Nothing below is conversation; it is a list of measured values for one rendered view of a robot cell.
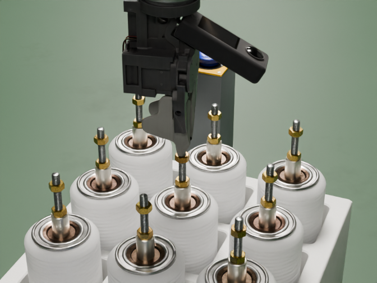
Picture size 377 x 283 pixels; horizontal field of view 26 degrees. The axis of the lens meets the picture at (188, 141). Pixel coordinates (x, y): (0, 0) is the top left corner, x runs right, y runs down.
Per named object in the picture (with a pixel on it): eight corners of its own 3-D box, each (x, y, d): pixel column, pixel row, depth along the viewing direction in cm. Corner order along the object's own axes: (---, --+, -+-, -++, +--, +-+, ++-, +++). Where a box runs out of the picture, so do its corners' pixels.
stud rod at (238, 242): (230, 270, 95) (233, 218, 92) (235, 266, 96) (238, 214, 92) (238, 274, 95) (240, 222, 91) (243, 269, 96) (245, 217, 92)
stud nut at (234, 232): (226, 233, 93) (227, 228, 92) (235, 226, 94) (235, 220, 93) (241, 240, 92) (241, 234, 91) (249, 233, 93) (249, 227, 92)
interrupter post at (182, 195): (193, 208, 109) (193, 187, 107) (176, 210, 108) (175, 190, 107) (188, 197, 111) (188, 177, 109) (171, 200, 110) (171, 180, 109)
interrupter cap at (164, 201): (217, 216, 107) (217, 211, 107) (161, 225, 106) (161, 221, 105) (201, 185, 113) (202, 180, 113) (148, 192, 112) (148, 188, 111)
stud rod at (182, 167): (187, 194, 109) (187, 145, 105) (182, 196, 108) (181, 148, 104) (183, 191, 109) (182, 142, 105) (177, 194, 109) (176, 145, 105)
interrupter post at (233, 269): (223, 284, 96) (224, 263, 94) (230, 272, 98) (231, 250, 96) (242, 290, 95) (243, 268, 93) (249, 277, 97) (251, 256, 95)
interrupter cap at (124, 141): (175, 142, 123) (175, 138, 123) (141, 163, 118) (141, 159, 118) (138, 126, 127) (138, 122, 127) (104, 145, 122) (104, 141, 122)
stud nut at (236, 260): (226, 259, 95) (226, 254, 94) (234, 252, 96) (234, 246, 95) (240, 266, 94) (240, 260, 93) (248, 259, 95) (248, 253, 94)
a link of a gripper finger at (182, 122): (176, 120, 103) (176, 56, 98) (191, 121, 102) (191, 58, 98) (169, 138, 99) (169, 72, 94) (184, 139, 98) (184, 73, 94)
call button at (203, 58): (192, 68, 131) (192, 56, 130) (201, 58, 134) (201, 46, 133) (215, 72, 129) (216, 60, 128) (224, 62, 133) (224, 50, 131)
